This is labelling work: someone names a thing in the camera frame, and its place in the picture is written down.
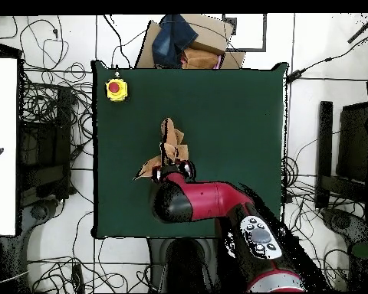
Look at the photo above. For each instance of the black equipment rack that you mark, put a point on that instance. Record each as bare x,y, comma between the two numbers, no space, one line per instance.
46,147

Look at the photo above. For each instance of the brown towel in box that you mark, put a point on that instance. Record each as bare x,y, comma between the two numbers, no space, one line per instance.
199,58

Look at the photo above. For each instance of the brown terry towel with label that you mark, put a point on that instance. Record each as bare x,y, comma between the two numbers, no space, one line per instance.
171,137

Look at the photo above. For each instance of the black power strip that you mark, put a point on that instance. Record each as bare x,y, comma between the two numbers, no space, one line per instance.
78,277

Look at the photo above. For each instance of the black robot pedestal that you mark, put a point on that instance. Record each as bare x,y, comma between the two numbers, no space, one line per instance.
184,263

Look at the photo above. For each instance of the grey stand base with caster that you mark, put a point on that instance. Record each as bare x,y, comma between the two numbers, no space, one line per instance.
40,211
340,220

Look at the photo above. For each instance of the yellow emergency stop red button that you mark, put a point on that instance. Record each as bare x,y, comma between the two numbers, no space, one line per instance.
116,90

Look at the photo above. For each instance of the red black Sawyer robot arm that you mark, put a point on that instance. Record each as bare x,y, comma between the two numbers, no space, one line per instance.
208,199

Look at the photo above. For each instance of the long black floor bar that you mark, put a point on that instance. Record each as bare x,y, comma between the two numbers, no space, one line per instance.
324,153

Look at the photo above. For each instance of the dark green table cloth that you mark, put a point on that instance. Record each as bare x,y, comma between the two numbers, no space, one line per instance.
125,122

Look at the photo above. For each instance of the black equipment case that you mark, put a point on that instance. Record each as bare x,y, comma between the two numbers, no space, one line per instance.
354,141

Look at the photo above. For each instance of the black power adapter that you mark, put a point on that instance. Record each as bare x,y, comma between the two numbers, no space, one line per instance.
295,75

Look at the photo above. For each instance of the cardboard box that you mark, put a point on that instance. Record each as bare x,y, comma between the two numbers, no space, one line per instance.
208,30

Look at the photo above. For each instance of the blue jeans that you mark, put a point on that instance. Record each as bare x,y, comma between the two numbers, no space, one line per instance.
171,39

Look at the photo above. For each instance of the white rectangular table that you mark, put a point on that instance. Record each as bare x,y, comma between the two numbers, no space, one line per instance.
1,122

